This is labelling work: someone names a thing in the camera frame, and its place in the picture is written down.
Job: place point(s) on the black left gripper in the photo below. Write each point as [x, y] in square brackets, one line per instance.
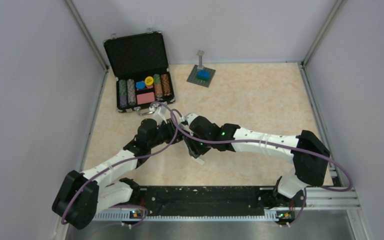
[170, 127]

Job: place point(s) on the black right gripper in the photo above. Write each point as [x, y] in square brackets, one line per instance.
[195, 150]

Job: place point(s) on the white remote control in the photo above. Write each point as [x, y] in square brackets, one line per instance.
[198, 160]

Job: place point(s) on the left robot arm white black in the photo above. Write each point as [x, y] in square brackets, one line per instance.
[84, 194]

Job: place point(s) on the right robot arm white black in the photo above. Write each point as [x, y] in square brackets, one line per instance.
[305, 151]

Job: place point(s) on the blue poker chip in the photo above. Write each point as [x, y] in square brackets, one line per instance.
[140, 85]

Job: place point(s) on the yellow poker chip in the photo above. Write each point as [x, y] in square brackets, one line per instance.
[149, 81]

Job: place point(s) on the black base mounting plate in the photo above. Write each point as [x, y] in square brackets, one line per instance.
[212, 201]

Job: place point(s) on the grey lego baseplate with bricks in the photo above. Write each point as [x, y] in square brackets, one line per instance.
[201, 75]

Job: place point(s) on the black poker chip case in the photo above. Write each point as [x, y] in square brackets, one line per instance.
[132, 59]

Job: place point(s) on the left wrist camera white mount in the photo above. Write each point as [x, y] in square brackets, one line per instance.
[158, 113]

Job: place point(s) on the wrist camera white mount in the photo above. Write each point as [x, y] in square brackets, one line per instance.
[186, 120]
[158, 113]

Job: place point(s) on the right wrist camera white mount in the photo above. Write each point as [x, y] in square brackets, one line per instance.
[186, 120]

